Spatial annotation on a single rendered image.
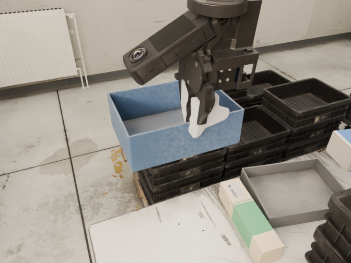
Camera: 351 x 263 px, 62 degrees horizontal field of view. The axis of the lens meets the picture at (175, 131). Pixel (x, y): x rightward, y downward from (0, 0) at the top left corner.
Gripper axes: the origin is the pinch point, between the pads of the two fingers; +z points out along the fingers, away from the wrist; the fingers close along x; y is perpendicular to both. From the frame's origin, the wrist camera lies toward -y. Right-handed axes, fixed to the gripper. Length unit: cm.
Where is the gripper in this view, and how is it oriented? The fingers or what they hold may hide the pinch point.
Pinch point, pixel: (189, 130)
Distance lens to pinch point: 46.1
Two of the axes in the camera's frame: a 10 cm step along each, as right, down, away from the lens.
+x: -3.6, -6.2, 7.0
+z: -0.3, 7.6, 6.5
